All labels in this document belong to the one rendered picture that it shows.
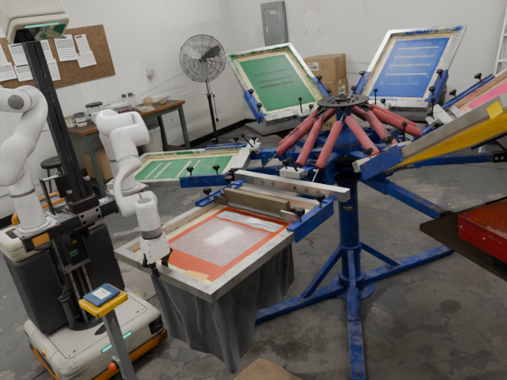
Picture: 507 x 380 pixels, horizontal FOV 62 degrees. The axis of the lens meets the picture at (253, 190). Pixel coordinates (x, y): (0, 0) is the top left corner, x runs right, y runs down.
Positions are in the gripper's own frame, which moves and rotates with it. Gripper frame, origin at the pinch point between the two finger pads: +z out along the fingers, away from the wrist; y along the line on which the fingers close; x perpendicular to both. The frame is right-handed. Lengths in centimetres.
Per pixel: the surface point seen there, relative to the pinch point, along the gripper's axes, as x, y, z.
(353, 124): 16, -125, -25
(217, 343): 12.9, -10.1, 37.0
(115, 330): -9.9, 18.7, 19.9
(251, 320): 21.3, -22.9, 30.9
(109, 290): -10.9, 16.5, 3.3
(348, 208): 3, -138, 33
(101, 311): -5.5, 23.6, 5.8
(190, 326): -1.3, -8.7, 33.6
